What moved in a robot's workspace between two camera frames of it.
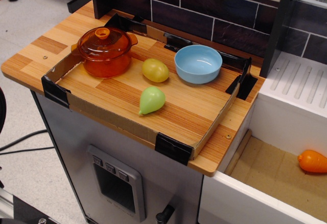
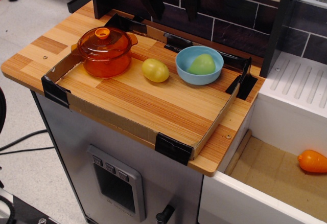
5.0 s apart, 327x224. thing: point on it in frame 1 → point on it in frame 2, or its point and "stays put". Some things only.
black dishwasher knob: x=163 y=217 stays put
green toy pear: x=152 y=99 → x=204 y=64
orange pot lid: x=104 y=44 stays put
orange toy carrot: x=312 y=161 stays put
